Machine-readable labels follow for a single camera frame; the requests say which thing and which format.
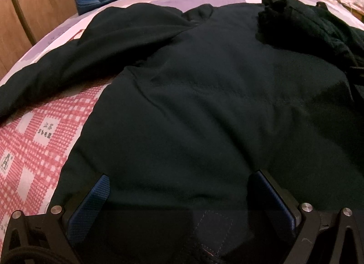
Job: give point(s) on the wooden wardrobe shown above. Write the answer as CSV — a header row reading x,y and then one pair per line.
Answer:
x,y
26,22

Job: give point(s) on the red white checkered cloth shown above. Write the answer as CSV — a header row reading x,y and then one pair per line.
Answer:
x,y
35,144

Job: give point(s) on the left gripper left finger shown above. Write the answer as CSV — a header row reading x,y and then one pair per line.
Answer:
x,y
60,234

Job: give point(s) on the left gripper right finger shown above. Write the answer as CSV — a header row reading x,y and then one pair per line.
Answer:
x,y
296,232

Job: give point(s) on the dark navy large jacket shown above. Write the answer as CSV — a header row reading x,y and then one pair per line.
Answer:
x,y
198,103

